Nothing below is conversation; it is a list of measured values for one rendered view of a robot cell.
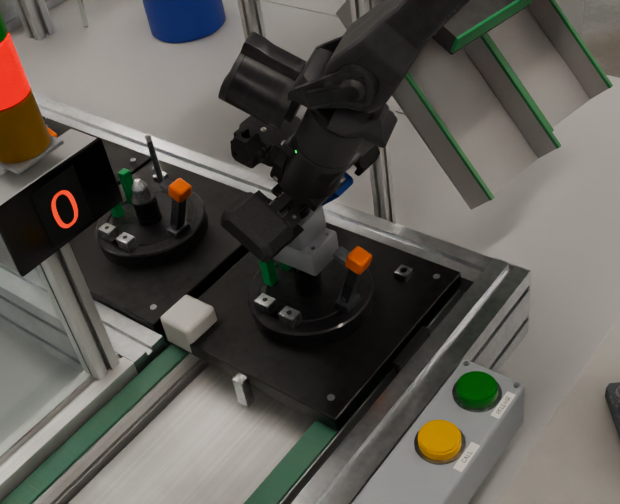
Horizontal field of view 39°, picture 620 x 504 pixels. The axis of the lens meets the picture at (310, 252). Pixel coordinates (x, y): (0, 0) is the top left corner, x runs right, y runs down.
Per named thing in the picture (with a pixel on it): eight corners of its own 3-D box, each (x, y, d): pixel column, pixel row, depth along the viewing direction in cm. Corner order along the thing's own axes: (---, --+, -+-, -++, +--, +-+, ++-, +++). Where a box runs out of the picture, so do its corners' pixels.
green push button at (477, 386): (505, 393, 86) (505, 379, 84) (485, 421, 83) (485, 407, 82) (469, 377, 88) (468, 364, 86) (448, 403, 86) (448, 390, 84)
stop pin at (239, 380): (255, 401, 93) (248, 376, 90) (248, 408, 92) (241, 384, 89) (245, 395, 93) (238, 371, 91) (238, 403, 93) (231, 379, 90)
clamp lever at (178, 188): (189, 225, 106) (192, 185, 100) (177, 234, 105) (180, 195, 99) (167, 208, 107) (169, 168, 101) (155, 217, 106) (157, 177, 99)
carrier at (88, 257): (287, 218, 112) (271, 137, 103) (157, 337, 99) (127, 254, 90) (157, 168, 124) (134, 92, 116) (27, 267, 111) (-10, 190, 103)
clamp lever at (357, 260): (359, 297, 92) (374, 254, 86) (349, 308, 91) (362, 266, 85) (333, 278, 93) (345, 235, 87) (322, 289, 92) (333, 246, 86)
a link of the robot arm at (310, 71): (404, 36, 73) (278, -31, 72) (380, 87, 67) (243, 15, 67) (352, 131, 81) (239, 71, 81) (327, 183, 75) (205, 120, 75)
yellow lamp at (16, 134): (63, 139, 74) (43, 89, 70) (16, 170, 71) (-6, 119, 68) (27, 125, 76) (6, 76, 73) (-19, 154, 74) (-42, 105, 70)
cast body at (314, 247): (340, 252, 92) (332, 200, 87) (316, 277, 89) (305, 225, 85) (279, 229, 96) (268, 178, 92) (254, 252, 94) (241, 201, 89)
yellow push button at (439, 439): (469, 442, 82) (469, 429, 80) (447, 473, 80) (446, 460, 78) (433, 425, 84) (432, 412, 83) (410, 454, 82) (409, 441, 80)
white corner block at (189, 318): (222, 331, 98) (215, 305, 95) (195, 357, 95) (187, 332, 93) (193, 316, 100) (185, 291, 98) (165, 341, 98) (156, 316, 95)
